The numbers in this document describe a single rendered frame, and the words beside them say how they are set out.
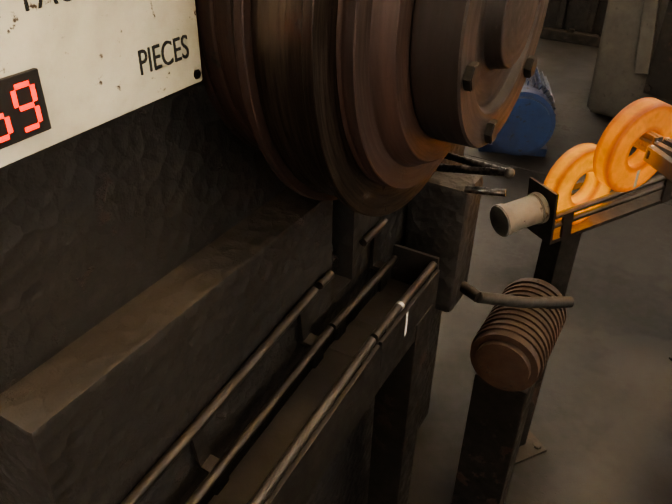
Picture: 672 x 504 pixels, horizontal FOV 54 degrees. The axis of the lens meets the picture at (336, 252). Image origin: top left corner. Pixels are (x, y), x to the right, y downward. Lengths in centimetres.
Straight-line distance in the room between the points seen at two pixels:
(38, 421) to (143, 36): 31
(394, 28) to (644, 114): 63
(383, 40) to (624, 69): 303
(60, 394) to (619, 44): 323
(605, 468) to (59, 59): 150
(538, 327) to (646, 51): 241
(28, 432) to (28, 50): 28
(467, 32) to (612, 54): 301
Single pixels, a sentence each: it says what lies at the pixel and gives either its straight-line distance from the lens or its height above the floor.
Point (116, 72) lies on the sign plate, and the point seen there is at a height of 110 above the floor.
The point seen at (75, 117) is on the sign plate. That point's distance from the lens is 53.
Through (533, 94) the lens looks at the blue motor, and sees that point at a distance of 289.
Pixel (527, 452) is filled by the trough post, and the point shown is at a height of 1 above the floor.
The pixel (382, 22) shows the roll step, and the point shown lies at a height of 113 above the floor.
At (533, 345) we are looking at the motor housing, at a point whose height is 52.
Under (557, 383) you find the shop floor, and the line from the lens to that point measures 190.
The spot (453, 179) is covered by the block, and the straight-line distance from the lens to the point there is 104.
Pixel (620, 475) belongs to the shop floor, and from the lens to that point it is 174.
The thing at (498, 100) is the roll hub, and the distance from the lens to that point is 74.
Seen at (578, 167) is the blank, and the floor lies 75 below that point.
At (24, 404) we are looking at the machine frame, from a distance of 59.
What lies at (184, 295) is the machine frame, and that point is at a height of 87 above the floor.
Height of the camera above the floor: 126
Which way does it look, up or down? 34 degrees down
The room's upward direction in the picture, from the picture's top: 1 degrees clockwise
